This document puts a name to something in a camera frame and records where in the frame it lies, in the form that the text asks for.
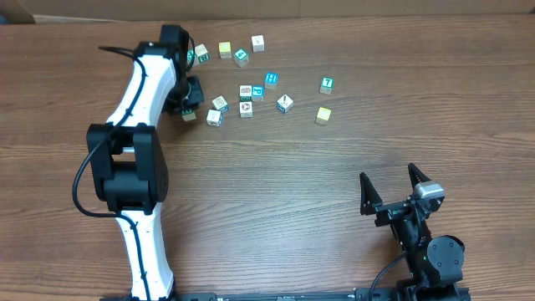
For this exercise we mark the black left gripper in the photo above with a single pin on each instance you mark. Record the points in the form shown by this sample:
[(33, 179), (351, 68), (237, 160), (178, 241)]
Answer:
[(196, 93)]

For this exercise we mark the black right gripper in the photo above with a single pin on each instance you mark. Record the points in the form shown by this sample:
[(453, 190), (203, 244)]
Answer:
[(390, 211)]

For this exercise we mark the green R wooden block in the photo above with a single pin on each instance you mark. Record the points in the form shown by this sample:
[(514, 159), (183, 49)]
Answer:
[(188, 115)]

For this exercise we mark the white 7 wooden block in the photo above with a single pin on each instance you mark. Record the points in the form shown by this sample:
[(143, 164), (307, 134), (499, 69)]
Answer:
[(214, 118)]

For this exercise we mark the yellow I wooden block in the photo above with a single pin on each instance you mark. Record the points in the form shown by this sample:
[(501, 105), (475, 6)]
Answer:
[(323, 116)]

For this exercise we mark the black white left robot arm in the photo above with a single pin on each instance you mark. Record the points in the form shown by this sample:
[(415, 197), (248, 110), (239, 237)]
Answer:
[(126, 160)]

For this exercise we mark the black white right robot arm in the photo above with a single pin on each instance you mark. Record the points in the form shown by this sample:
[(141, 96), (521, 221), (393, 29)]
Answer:
[(434, 263)]

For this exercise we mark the green J wooden block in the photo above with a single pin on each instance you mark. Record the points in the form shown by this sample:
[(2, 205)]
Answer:
[(192, 58)]

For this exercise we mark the wooden block green 2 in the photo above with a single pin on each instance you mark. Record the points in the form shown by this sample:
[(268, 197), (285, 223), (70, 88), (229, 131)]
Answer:
[(201, 53)]

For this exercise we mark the wooden block brain picture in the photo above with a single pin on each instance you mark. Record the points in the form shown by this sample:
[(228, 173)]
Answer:
[(245, 93)]

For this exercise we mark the white block round picture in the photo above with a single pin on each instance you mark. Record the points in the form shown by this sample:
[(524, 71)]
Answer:
[(246, 110)]

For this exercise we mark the yellow top wooden block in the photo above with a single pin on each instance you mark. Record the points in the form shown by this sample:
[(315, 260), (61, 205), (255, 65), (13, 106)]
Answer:
[(225, 50)]

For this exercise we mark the green A wooden block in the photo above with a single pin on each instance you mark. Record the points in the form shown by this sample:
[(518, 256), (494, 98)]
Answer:
[(241, 57)]

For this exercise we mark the blue P wooden block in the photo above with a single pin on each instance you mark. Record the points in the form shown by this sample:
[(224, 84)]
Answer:
[(258, 93)]

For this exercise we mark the blue H wooden block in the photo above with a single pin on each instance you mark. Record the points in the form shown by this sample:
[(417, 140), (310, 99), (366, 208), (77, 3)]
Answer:
[(271, 81)]

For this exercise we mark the plain white wooden block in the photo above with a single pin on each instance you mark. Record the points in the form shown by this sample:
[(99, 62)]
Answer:
[(258, 44)]

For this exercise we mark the white block blue side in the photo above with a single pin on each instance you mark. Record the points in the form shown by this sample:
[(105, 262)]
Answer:
[(285, 103)]

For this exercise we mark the green 7 wooden block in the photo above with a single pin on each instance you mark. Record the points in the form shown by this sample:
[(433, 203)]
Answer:
[(327, 85)]

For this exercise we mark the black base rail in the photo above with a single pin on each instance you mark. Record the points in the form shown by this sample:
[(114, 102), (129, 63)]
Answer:
[(359, 294)]

